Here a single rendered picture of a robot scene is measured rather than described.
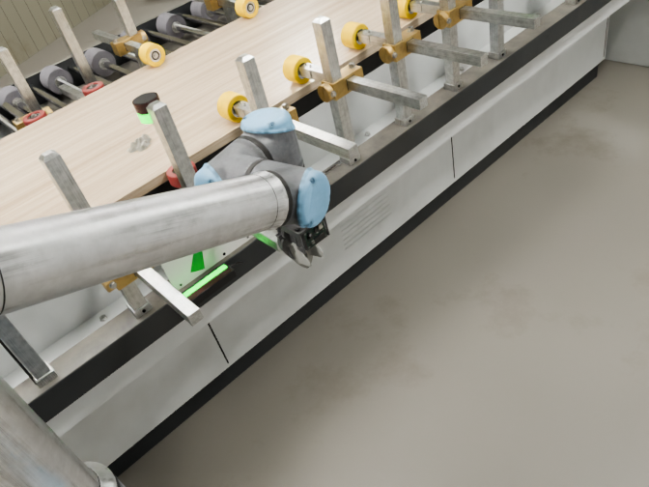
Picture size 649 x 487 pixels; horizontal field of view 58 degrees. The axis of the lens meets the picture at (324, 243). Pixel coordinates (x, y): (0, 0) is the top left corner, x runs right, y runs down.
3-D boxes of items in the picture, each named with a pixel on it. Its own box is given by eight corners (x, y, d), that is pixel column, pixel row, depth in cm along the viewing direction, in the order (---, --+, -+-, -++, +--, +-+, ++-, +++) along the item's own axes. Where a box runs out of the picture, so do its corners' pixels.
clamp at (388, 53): (423, 46, 176) (421, 30, 173) (393, 66, 171) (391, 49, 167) (408, 43, 180) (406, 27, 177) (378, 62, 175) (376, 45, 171)
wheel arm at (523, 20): (541, 25, 168) (541, 13, 166) (533, 30, 167) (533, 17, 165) (409, 6, 201) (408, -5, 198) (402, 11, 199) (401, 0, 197)
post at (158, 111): (232, 260, 159) (165, 100, 128) (222, 267, 157) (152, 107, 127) (225, 254, 161) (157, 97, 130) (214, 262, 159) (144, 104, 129)
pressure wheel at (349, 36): (360, 17, 184) (348, 40, 184) (373, 34, 190) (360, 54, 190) (348, 15, 188) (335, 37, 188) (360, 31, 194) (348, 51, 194)
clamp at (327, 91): (366, 83, 166) (363, 66, 163) (332, 104, 160) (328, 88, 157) (351, 78, 170) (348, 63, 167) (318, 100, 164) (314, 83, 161)
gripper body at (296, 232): (304, 257, 117) (290, 211, 109) (277, 242, 122) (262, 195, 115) (331, 236, 120) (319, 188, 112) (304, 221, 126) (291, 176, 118)
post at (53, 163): (153, 311, 147) (58, 151, 117) (140, 320, 146) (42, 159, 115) (146, 305, 149) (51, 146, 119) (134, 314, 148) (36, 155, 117)
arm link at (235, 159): (229, 183, 90) (277, 140, 97) (179, 169, 97) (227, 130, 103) (246, 228, 96) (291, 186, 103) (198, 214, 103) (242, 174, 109)
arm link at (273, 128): (225, 126, 103) (260, 98, 108) (246, 183, 111) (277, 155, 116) (266, 133, 98) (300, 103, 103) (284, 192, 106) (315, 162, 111)
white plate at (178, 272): (255, 236, 160) (243, 208, 153) (176, 293, 149) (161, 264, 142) (253, 236, 160) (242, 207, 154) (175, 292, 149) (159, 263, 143)
